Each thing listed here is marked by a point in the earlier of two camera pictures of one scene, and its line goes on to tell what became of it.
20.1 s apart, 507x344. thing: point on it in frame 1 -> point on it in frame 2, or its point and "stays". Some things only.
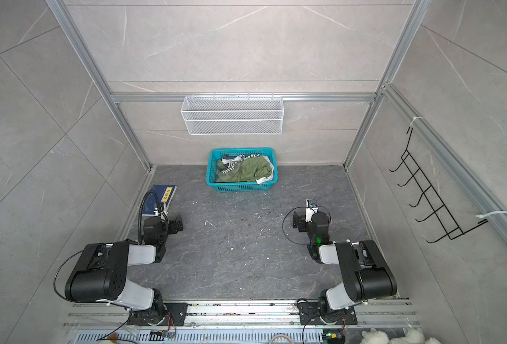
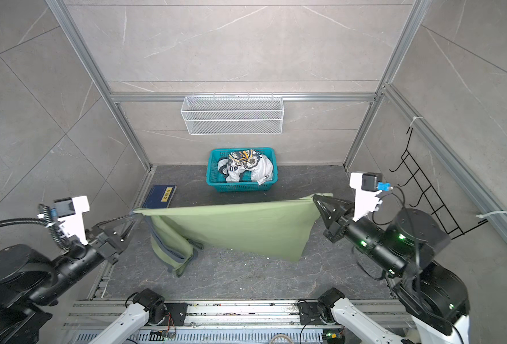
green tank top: (247, 170) -> (276, 229)
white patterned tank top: (231, 160) stays
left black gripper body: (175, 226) -> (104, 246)
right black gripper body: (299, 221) -> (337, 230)
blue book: (165, 193) stays
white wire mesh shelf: (232, 115) stays
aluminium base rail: (386, 313) stays
